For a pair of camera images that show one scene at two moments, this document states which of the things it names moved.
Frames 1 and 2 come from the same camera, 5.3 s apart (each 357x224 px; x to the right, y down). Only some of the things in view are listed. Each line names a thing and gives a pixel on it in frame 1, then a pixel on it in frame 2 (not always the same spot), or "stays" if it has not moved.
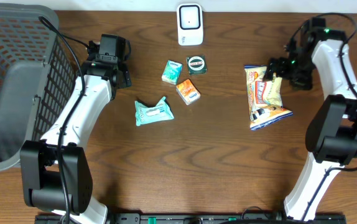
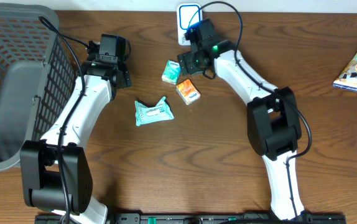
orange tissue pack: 188,91 stays
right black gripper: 305,79 → 185,62
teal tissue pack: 171,72 stays
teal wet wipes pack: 160,112 stays
